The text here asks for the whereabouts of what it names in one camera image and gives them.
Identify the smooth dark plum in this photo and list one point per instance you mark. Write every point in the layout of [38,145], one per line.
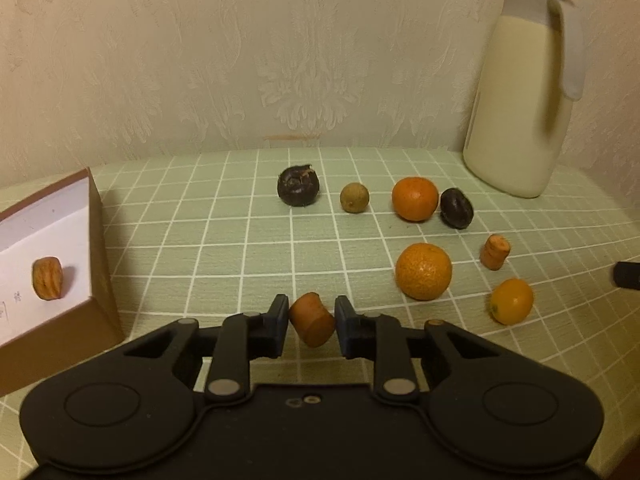
[456,208]

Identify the orange mandarin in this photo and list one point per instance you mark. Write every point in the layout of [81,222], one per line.
[414,199]
[423,271]

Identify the carrot piece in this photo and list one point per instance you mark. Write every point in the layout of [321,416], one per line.
[311,320]
[47,278]
[495,252]

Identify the small orange kumquat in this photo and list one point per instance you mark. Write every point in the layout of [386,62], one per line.
[511,301]

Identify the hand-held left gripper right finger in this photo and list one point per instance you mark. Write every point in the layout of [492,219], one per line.
[346,330]

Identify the small brown longan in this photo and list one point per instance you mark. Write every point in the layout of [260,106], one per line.
[354,198]

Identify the wrinkled dark round fruit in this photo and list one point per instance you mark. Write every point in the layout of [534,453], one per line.
[298,186]

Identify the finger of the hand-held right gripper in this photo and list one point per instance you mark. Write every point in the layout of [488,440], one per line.
[629,275]

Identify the brown cardboard box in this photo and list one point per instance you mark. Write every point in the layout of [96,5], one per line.
[50,320]

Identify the cream thermos jug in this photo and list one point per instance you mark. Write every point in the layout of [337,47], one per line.
[515,110]

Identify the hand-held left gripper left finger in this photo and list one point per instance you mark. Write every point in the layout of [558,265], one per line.
[277,327]

